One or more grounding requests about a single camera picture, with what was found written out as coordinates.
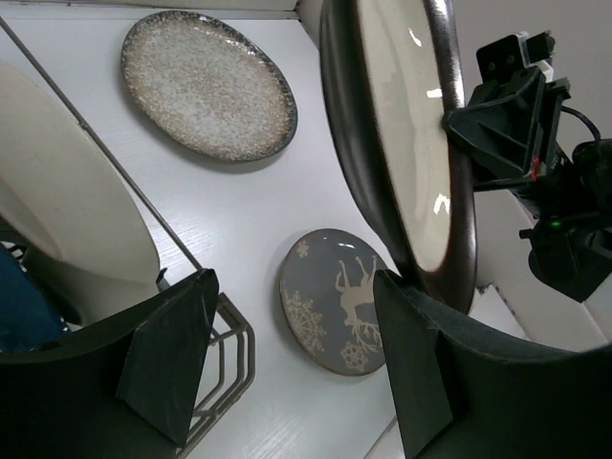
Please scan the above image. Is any grey wire dish rack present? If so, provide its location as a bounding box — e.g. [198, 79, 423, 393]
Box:
[1, 18, 255, 458]

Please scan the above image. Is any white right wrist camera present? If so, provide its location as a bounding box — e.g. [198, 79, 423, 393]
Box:
[476, 31, 556, 84]

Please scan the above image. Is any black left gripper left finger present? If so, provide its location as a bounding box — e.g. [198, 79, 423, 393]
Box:
[1, 270, 219, 458]

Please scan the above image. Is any blue shell shaped dish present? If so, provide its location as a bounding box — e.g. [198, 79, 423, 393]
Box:
[1, 246, 70, 354]

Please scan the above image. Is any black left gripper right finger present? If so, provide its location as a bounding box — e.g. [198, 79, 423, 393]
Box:
[374, 271, 611, 458]

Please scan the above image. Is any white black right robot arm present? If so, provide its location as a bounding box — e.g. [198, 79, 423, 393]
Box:
[442, 67, 611, 302]

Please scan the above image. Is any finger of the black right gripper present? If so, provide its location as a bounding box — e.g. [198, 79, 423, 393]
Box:
[442, 67, 546, 178]

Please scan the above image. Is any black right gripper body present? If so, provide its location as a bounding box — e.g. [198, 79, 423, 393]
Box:
[472, 78, 611, 225]

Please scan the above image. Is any grey tree pattern plate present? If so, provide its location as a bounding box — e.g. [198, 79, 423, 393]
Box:
[279, 229, 387, 377]

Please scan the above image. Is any speckled beige round plate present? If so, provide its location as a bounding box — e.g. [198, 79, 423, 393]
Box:
[120, 11, 298, 163]

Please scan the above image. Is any silver metal plate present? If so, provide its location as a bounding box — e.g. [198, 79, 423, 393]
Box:
[319, 1, 477, 313]

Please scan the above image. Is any cream divided plate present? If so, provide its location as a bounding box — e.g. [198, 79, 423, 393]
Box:
[1, 62, 160, 325]

